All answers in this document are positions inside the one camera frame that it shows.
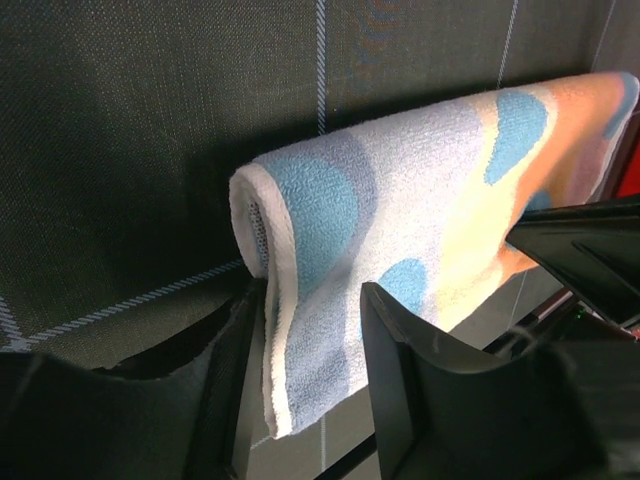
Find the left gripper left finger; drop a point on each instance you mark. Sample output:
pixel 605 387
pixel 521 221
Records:
pixel 180 410

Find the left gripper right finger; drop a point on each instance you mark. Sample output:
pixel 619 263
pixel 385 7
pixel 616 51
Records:
pixel 602 385

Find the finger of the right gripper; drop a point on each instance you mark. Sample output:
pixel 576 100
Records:
pixel 592 249

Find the blue white cloth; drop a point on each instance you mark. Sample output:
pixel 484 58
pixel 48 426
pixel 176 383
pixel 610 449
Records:
pixel 420 202

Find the red plastic bin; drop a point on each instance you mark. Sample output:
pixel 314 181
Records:
pixel 623 179

